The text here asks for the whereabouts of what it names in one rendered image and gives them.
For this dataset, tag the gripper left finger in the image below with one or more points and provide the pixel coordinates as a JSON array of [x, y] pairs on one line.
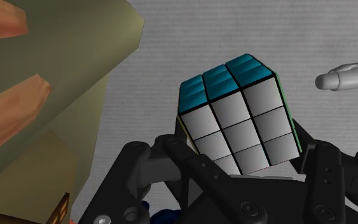
[[126, 180]]

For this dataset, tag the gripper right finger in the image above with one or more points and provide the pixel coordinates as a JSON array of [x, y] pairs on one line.
[[326, 186]]

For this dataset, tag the puzzle cube white and teal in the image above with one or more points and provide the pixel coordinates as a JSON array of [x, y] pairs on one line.
[[243, 124]]

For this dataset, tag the dark blue object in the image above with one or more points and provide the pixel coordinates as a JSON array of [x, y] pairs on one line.
[[163, 217]]

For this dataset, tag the grey pen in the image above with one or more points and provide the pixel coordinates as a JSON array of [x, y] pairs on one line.
[[349, 77]]

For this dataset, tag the olive furniture with orange slats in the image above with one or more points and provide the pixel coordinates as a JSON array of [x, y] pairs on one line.
[[57, 46]]

